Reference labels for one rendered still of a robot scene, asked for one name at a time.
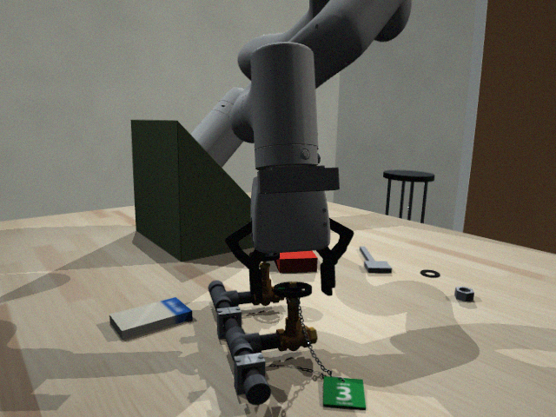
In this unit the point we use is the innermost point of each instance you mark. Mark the red box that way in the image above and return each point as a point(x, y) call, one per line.
point(304, 261)

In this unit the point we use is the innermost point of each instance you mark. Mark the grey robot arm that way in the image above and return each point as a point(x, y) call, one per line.
point(278, 111)

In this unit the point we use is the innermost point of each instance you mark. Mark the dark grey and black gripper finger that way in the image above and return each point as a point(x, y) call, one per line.
point(252, 262)
point(331, 257)

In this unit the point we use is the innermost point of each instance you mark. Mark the dark grey hex nut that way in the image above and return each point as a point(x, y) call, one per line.
point(464, 293)

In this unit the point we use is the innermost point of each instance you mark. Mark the black rubber washer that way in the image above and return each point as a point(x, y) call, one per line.
point(423, 272)

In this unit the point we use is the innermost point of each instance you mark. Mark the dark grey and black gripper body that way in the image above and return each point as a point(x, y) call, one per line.
point(289, 222)

